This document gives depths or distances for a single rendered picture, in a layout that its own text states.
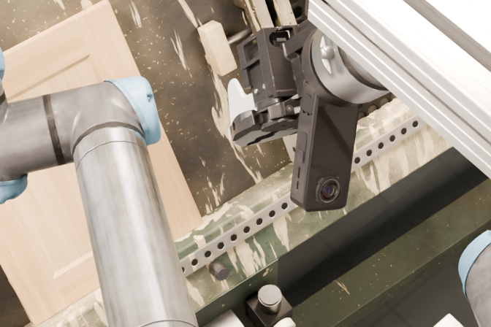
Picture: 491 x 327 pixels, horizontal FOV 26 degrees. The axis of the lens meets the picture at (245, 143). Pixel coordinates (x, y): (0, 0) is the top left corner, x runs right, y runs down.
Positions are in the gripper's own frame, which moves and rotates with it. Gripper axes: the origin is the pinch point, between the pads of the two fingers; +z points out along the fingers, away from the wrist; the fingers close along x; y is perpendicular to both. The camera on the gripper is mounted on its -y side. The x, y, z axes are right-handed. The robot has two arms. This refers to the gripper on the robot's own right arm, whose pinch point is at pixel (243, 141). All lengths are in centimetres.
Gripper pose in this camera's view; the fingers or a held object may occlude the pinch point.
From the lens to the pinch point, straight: 102.7
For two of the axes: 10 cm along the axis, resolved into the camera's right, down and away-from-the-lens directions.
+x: -8.8, 1.0, -4.7
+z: -4.4, 2.3, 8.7
